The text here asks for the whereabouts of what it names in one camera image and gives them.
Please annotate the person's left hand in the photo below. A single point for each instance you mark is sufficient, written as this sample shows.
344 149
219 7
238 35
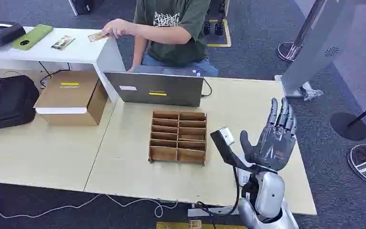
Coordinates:
121 27

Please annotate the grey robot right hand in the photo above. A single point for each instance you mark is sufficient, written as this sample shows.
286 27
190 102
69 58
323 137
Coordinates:
273 148

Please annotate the yellowish printed card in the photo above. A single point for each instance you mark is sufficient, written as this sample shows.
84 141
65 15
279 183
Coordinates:
95 37

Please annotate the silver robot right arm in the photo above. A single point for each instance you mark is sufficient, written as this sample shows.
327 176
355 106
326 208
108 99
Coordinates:
269 192

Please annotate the black box with white edge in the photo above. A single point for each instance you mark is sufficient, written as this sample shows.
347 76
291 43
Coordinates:
82 6

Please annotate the white desk shelf riser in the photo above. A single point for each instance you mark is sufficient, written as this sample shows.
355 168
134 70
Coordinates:
82 50

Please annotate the person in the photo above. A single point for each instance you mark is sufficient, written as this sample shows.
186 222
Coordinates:
170 47

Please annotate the clear plastic bag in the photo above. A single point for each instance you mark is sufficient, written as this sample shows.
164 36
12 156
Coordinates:
312 94

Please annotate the grey laptop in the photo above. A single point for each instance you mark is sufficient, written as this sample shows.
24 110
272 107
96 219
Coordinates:
154 88

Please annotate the brown cardboard box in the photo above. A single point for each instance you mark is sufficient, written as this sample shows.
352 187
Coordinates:
69 94

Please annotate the black wheel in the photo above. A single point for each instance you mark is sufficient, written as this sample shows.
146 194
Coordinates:
206 28
218 29

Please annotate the green phone case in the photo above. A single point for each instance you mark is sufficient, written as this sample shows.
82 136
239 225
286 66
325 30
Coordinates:
34 35

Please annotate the wooden compartment card box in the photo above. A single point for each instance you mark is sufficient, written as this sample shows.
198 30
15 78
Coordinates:
164 154

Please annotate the silver kiosk stand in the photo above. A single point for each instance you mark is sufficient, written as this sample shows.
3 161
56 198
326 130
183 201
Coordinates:
322 41

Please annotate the black desktop device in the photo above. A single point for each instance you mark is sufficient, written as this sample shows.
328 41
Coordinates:
3 33

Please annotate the black bag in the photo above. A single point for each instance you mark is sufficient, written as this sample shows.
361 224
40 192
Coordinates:
9 101

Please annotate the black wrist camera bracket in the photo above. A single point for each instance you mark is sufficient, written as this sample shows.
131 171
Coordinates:
227 155

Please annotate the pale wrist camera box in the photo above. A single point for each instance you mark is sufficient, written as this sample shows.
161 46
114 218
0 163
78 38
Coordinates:
226 136

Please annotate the black stanchion post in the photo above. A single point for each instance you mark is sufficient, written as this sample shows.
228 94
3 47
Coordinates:
348 126

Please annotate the chrome stanchion post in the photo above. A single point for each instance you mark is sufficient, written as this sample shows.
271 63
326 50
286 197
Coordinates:
307 25

